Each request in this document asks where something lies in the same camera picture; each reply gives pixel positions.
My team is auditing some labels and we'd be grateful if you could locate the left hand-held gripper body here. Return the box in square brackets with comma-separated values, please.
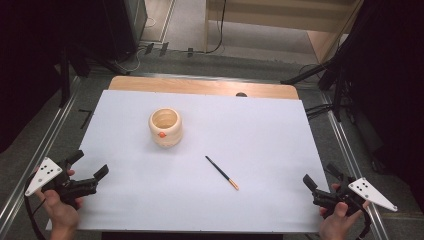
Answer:
[24, 157, 99, 211]

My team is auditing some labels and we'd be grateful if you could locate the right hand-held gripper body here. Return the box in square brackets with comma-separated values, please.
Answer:
[312, 177, 399, 217]

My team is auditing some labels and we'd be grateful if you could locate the round wooden pen holder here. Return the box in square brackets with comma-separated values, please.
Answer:
[148, 107, 184, 149]

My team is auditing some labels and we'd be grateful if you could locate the dark blue gold-tipped pen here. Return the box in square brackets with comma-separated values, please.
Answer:
[204, 155, 240, 191]

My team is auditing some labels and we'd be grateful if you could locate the person's left hand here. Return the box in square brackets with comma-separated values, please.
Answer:
[34, 169, 85, 232]

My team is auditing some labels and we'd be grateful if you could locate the person's right hand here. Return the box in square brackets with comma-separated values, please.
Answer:
[319, 183, 371, 240]

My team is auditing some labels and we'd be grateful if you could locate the black tripod stand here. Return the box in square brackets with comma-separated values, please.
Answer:
[279, 54, 354, 123]

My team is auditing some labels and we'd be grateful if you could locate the white board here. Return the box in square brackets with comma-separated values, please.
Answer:
[45, 89, 331, 234]

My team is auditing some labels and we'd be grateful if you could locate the black curtain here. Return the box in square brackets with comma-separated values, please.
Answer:
[339, 0, 424, 214]
[0, 0, 113, 154]

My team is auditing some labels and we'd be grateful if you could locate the wooden table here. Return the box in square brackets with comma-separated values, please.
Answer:
[108, 75, 300, 100]

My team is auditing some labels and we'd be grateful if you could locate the dark grey cabinet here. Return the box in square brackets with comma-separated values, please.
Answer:
[101, 0, 148, 56]

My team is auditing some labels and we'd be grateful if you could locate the beige wooden furniture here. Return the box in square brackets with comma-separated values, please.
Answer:
[203, 0, 365, 64]

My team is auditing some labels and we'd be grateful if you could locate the aluminium floor rail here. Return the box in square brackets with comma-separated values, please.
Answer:
[0, 75, 82, 222]
[319, 90, 391, 240]

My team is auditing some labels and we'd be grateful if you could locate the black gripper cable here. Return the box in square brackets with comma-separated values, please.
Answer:
[355, 209, 373, 240]
[23, 186, 48, 240]

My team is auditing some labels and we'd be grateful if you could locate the white floor cable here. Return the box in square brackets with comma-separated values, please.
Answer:
[114, 16, 158, 73]

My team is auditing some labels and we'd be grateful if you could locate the black hanging cable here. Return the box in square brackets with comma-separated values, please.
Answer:
[205, 0, 228, 55]

